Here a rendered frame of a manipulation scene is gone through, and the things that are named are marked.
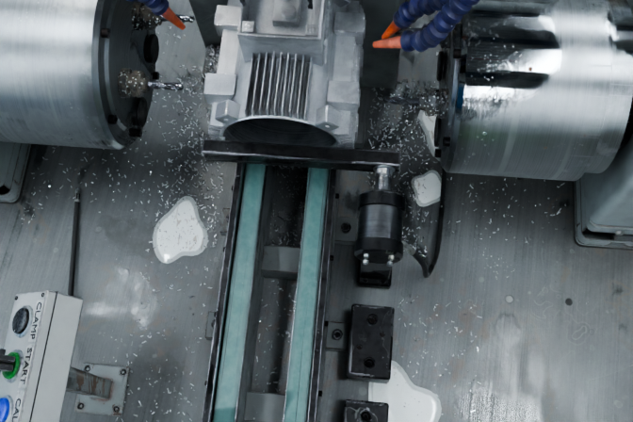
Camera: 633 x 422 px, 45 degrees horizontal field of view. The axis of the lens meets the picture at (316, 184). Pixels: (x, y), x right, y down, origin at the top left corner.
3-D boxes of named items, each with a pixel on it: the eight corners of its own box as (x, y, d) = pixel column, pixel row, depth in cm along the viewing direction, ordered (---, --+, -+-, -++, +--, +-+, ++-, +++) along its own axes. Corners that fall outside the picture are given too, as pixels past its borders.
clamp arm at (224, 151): (399, 155, 99) (207, 142, 101) (401, 147, 97) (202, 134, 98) (398, 181, 98) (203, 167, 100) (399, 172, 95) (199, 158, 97)
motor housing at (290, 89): (237, 42, 115) (217, -35, 98) (363, 50, 114) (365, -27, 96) (219, 165, 109) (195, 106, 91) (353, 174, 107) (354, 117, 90)
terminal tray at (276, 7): (252, -16, 101) (246, -51, 94) (333, -11, 100) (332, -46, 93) (242, 64, 97) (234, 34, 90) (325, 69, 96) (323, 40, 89)
